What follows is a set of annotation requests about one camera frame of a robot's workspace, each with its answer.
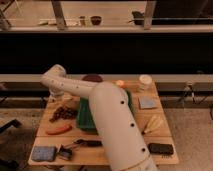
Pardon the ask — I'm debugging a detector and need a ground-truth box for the silver fork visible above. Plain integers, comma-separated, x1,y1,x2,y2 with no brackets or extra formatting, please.
62,97,73,101

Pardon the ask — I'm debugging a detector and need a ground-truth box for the white lidded jar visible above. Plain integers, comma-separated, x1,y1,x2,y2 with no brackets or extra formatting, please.
139,74,152,91

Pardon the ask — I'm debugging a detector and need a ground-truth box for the orange fruit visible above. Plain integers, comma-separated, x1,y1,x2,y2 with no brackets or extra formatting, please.
115,80,125,88

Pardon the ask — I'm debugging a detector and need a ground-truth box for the black sponge block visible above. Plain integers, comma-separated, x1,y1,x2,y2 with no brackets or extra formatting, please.
148,143,174,155

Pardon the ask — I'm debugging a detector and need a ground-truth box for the yellow banana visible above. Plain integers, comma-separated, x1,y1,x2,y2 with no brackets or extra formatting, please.
142,115,163,134

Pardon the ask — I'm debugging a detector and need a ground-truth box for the wooden table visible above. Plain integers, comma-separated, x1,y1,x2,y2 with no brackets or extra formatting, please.
29,81,179,166

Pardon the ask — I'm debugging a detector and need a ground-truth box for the bunch of dark grapes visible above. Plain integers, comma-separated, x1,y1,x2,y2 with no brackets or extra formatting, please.
49,107,78,122

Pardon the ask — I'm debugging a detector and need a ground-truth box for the orange carrot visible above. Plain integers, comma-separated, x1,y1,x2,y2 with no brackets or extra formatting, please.
45,124,72,135

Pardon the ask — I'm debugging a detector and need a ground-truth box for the blue-grey cloth square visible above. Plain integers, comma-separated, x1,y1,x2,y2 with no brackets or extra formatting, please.
138,97,157,109

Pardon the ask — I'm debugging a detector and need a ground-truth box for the small background cup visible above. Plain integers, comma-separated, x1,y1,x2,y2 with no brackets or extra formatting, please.
79,16,86,26

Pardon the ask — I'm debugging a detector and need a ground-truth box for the black background pot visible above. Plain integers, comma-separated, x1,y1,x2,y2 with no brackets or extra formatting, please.
132,11,144,25

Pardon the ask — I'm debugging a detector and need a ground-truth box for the blue sponge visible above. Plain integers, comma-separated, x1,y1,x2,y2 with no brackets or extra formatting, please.
31,146,56,162

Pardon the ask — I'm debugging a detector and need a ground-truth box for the green plastic tray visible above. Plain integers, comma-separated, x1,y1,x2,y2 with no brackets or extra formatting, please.
76,89,135,132

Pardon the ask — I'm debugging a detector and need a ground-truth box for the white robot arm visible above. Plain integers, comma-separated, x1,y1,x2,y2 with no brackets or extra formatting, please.
41,64,158,171

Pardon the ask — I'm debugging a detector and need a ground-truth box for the purple bowl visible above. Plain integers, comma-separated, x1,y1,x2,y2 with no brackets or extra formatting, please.
82,74,103,82

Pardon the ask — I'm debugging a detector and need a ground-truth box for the dark red background bowl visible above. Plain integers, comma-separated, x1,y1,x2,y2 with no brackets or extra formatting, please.
90,16,102,26

